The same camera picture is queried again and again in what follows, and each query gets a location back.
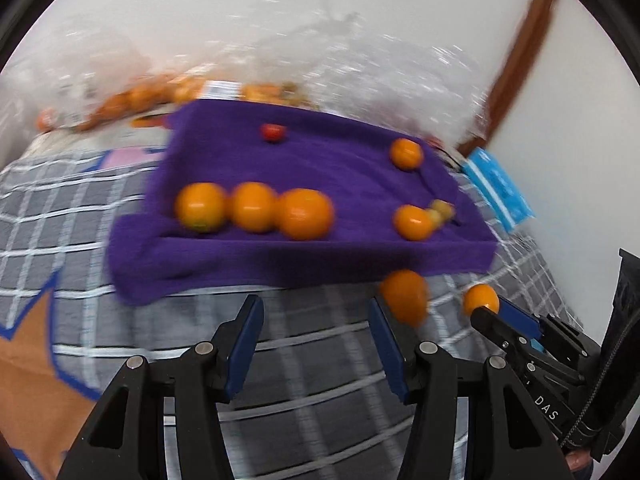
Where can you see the crumpled clear plastic bag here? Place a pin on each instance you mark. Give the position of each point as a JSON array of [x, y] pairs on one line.
[[310, 45], [440, 85]]

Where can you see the large orange mandarin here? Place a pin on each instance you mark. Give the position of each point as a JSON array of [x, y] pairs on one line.
[[305, 213]]

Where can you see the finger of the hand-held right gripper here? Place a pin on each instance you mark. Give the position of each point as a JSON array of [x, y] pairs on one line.
[[522, 317], [500, 332]]

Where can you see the small red fruit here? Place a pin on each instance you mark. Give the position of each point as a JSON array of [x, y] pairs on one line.
[[272, 132]]

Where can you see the bag of small oranges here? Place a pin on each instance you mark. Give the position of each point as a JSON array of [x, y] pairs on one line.
[[140, 95]]

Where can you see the brown wooden door frame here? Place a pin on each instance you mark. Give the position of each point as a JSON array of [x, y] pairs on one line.
[[525, 45]]

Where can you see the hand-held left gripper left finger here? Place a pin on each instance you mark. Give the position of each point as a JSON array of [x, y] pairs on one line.
[[245, 345]]

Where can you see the purple towel covered tray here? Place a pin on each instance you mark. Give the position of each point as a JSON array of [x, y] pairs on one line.
[[310, 170]]

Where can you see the blue tissue pack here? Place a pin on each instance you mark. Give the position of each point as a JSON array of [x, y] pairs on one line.
[[500, 187]]

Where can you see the white plastic bag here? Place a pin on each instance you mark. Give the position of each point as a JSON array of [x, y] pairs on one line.
[[75, 55]]

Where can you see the grey plaid star bedsheet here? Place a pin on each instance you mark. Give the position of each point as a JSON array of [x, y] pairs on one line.
[[310, 375]]

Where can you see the yellow round fruit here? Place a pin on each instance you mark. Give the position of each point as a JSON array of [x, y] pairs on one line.
[[446, 207], [434, 217]]

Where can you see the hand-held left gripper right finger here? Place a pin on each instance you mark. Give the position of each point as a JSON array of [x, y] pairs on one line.
[[387, 350]]

